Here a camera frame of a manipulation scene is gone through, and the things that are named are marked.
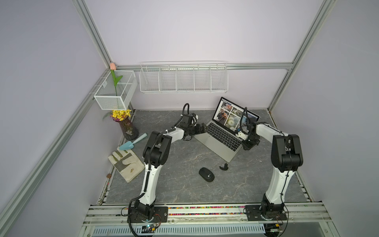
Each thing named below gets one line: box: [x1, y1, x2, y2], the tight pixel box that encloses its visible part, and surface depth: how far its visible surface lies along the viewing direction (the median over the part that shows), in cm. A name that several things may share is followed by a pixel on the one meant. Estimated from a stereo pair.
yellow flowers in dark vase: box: [102, 109, 139, 141], surface depth 90 cm
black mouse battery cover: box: [219, 162, 229, 171], surface depth 91 cm
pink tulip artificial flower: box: [109, 62, 123, 97], surface depth 92 cm
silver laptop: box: [193, 96, 261, 163], surface depth 104 cm
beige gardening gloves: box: [108, 146, 146, 184], surface depth 93 cm
